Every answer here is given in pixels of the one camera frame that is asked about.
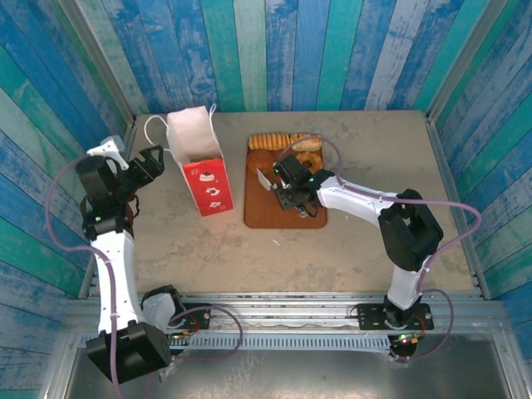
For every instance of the brown tray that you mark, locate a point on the brown tray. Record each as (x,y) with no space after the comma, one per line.
(266,216)

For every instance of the topped fake bread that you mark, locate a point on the topped fake bread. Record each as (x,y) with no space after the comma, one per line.
(309,146)

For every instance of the metal tongs with white tips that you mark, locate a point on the metal tongs with white tips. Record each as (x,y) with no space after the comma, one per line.
(265,179)

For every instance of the round brown fake bun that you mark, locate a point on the round brown fake bun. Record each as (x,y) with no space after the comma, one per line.
(257,160)

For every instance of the red white paper bag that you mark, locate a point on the red white paper bag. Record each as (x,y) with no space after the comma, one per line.
(208,191)

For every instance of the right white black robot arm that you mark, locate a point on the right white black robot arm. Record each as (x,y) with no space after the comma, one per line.
(353,197)

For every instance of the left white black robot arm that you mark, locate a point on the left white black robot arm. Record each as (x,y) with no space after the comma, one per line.
(116,274)

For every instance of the long braided fake bread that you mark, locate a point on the long braided fake bread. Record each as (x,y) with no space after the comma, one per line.
(266,141)

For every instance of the small electronics board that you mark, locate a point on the small electronics board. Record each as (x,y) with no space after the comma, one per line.
(178,336)
(405,338)

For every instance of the steel bench plate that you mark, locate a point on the steel bench plate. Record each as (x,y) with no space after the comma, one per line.
(291,374)

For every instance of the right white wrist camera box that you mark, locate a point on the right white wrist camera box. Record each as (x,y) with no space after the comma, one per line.
(279,185)

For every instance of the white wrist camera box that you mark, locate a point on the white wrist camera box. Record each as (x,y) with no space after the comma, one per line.
(106,147)
(279,185)

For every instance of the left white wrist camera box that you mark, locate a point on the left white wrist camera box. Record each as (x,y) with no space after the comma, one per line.
(106,147)

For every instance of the aluminium mounting rail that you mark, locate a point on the aluminium mounting rail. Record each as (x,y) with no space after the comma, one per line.
(282,311)

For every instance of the aluminium frame post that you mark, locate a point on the aluminium frame post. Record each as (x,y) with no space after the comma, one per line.
(97,54)
(465,54)

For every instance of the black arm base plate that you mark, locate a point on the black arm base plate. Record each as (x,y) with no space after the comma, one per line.
(199,318)
(370,318)

